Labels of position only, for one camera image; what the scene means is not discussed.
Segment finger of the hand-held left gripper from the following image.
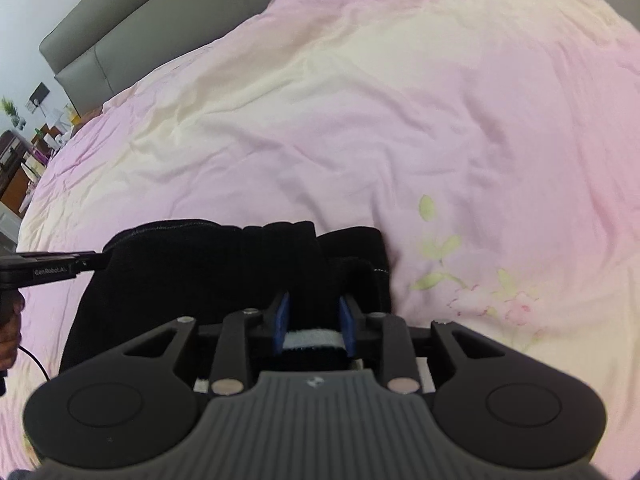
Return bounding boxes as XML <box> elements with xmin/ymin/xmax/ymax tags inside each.
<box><xmin>74</xmin><ymin>251</ymin><xmax>114</xmax><ymax>272</ymax></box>

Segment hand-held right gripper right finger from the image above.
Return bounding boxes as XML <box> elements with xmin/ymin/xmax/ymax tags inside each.
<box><xmin>339</xmin><ymin>294</ymin><xmax>507</xmax><ymax>397</ymax></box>

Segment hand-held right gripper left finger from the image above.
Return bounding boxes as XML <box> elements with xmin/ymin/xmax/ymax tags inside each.
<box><xmin>118</xmin><ymin>291</ymin><xmax>292</xmax><ymax>397</ymax></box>

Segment black pants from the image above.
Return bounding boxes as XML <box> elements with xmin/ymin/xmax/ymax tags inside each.
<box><xmin>59</xmin><ymin>219</ymin><xmax>392</xmax><ymax>387</ymax></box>

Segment person's left hand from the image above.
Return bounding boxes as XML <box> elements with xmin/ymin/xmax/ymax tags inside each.
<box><xmin>0</xmin><ymin>292</ymin><xmax>25</xmax><ymax>372</ymax></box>

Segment wooden nightstand with cosmetics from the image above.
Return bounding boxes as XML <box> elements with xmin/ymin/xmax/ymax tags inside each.
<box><xmin>0</xmin><ymin>119</ymin><xmax>76</xmax><ymax>222</ymax></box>

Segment dark suitcase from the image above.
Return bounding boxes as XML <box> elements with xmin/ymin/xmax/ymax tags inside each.
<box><xmin>0</xmin><ymin>130</ymin><xmax>28</xmax><ymax>187</ymax></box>

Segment cluster of cosmetic bottles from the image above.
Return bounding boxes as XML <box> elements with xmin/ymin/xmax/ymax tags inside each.
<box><xmin>26</xmin><ymin>125</ymin><xmax>66</xmax><ymax>167</ymax></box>

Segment small potted plant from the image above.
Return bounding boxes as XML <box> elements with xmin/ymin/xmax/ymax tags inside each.
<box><xmin>1</xmin><ymin>97</ymin><xmax>27</xmax><ymax>129</ymax></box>

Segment pink floral blanket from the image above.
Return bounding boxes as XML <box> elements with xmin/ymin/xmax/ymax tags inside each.
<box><xmin>0</xmin><ymin>0</ymin><xmax>640</xmax><ymax>480</ymax></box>

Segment grey padded headboard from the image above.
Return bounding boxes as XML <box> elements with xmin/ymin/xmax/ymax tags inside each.
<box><xmin>39</xmin><ymin>0</ymin><xmax>302</xmax><ymax>119</ymax></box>

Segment black cable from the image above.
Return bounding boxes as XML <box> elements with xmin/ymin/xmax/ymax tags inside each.
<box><xmin>17</xmin><ymin>344</ymin><xmax>52</xmax><ymax>382</ymax></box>

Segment black wall socket panel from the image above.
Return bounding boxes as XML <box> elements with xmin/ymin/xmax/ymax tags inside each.
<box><xmin>28</xmin><ymin>82</ymin><xmax>52</xmax><ymax>112</ymax></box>

